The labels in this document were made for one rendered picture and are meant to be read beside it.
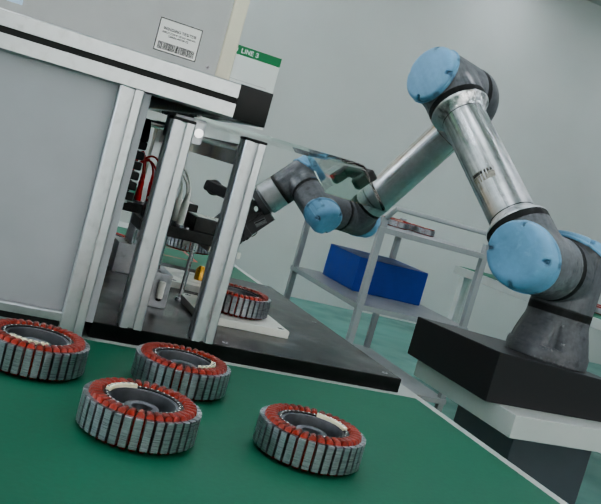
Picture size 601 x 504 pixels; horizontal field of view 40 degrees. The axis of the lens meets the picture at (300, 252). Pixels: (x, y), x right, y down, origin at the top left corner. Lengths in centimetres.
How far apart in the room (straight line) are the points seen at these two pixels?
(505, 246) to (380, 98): 590
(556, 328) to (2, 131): 98
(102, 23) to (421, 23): 639
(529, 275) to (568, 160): 698
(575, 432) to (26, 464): 101
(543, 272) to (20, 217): 82
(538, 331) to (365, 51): 584
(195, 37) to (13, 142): 31
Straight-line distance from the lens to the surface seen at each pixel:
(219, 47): 122
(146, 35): 120
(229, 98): 108
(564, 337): 154
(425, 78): 164
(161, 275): 128
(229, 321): 128
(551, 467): 158
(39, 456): 72
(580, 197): 852
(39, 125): 106
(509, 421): 141
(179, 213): 130
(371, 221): 189
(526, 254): 142
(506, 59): 792
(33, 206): 107
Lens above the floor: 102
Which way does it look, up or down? 5 degrees down
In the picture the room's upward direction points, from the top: 16 degrees clockwise
